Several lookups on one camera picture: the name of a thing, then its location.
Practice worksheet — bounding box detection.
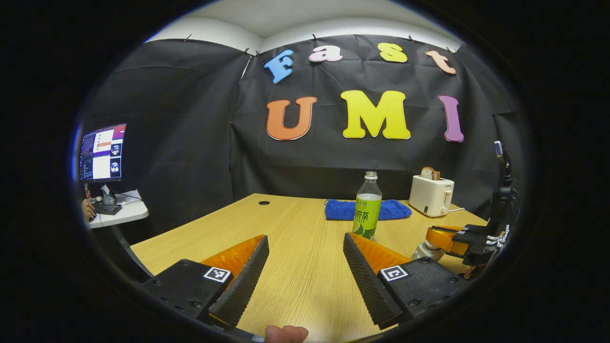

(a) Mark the computer monitor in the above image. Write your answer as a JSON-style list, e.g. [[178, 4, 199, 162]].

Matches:
[[80, 123, 127, 183]]

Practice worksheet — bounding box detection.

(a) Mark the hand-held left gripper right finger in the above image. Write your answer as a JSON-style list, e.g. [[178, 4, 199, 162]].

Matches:
[[343, 232, 470, 330]]

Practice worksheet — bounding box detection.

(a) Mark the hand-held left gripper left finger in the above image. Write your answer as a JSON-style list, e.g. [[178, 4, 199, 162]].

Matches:
[[142, 234, 270, 329]]

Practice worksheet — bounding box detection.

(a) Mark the blue towel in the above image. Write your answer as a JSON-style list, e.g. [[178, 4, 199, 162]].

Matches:
[[325, 199, 412, 221]]

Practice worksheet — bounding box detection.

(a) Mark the green label water bottle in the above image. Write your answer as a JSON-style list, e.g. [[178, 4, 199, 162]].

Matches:
[[352, 171, 382, 241]]

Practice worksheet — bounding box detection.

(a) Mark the white toaster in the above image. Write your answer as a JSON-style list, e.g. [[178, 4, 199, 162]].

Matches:
[[409, 175, 455, 218]]

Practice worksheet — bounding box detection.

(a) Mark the white side desk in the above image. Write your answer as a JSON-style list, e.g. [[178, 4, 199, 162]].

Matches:
[[88, 190, 149, 229]]

